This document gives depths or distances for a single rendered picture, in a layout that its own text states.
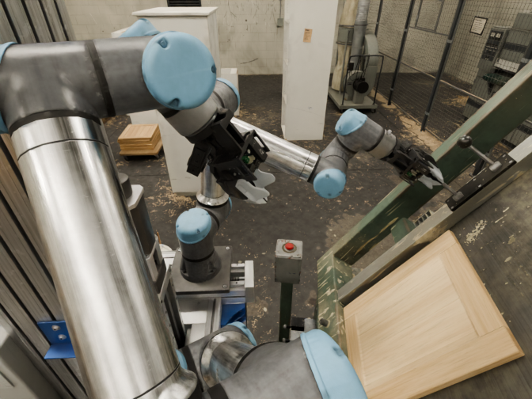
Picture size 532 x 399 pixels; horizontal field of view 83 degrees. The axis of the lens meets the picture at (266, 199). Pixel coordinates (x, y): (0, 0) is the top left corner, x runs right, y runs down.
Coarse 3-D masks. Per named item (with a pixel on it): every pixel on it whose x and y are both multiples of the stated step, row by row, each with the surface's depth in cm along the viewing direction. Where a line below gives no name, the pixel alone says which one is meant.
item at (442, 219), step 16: (528, 144) 78; (528, 160) 78; (512, 176) 81; (480, 192) 84; (496, 192) 84; (448, 208) 91; (464, 208) 88; (432, 224) 94; (448, 224) 92; (416, 240) 97; (432, 240) 96; (384, 256) 106; (400, 256) 101; (368, 272) 110; (384, 272) 106; (352, 288) 114
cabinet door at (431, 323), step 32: (416, 256) 96; (448, 256) 85; (384, 288) 102; (416, 288) 90; (448, 288) 81; (480, 288) 73; (352, 320) 108; (384, 320) 95; (416, 320) 85; (448, 320) 76; (480, 320) 69; (352, 352) 100; (384, 352) 89; (416, 352) 80; (448, 352) 72; (480, 352) 66; (512, 352) 60; (384, 384) 83; (416, 384) 75; (448, 384) 69
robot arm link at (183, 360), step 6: (180, 348) 67; (186, 348) 66; (180, 354) 63; (186, 354) 64; (180, 360) 62; (186, 360) 63; (192, 360) 63; (186, 366) 62; (192, 366) 62; (198, 378) 62
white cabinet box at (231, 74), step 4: (224, 68) 551; (228, 68) 551; (232, 68) 551; (236, 68) 551; (224, 72) 555; (228, 72) 555; (232, 72) 525; (236, 72) 525; (224, 76) 518; (228, 76) 518; (232, 76) 518; (236, 76) 519; (228, 80) 522; (232, 80) 522; (236, 80) 522; (236, 84) 526; (236, 88) 530; (236, 112) 554
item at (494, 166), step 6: (462, 138) 84; (468, 138) 83; (462, 144) 84; (468, 144) 83; (474, 150) 84; (480, 156) 83; (492, 162) 82; (498, 162) 81; (492, 168) 82; (498, 168) 81
